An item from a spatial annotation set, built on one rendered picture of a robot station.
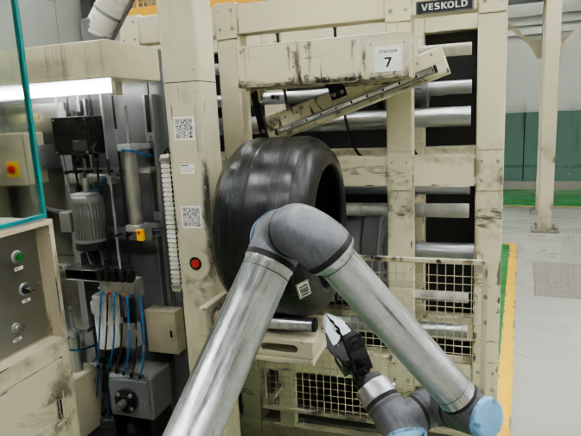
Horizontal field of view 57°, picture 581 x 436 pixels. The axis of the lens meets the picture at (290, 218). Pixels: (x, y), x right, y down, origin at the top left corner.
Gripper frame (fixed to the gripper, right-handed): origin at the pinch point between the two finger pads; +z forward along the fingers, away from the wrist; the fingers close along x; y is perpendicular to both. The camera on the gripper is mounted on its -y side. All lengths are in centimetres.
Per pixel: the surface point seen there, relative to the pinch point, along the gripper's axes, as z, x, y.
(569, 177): 285, 660, 631
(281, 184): 33.4, 5.8, -17.9
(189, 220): 58, -19, 9
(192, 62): 83, 2, -29
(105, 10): 145, -10, -21
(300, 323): 10.9, -3.8, 19.3
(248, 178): 41.7, -0.6, -16.5
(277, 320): 16.1, -9.0, 20.4
